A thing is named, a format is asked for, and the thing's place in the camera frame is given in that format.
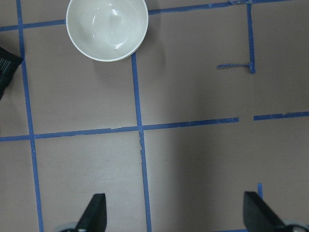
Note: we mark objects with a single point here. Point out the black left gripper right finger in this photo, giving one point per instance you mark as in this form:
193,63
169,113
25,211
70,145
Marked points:
259,217

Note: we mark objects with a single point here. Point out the white bowl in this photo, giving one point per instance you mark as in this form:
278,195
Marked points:
107,30

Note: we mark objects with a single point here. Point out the black plate rack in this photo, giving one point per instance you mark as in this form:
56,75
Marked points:
8,66

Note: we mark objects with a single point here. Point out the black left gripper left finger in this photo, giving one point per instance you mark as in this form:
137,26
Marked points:
94,218

